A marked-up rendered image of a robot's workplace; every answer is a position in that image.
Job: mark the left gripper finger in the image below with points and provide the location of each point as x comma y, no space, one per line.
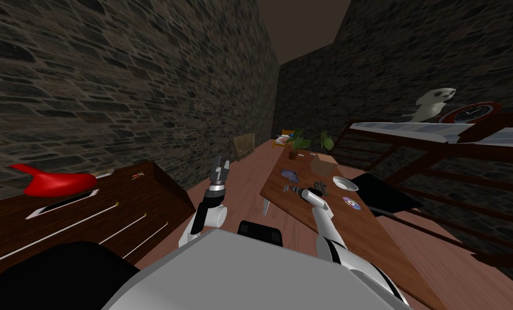
226,166
216,163

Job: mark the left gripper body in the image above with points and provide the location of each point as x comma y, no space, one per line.
218,176

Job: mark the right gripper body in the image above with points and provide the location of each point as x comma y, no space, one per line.
300,190

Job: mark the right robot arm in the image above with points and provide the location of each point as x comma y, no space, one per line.
327,226

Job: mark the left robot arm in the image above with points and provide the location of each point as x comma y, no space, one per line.
205,215

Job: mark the dark grey lumpy object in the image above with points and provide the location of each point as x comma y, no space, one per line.
321,186

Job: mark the tan boxy radio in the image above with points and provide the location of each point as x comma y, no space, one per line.
243,147

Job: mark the brown cardboard box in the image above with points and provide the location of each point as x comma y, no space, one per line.
324,165

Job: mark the white bowl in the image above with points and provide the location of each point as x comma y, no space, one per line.
345,184

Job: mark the green potted plant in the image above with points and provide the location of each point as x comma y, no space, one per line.
298,144

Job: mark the shiny compact disc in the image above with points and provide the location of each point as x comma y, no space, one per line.
351,203

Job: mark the small yellow bed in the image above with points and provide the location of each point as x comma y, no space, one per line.
282,139

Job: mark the green leafy plant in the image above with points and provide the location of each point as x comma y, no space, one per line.
327,141

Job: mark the brown wooden table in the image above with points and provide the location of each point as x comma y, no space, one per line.
361,234

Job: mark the dark wooden dresser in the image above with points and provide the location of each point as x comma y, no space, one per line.
122,202

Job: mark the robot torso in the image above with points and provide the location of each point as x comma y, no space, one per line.
239,280

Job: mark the dark red wooden shelf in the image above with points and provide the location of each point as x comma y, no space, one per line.
428,161

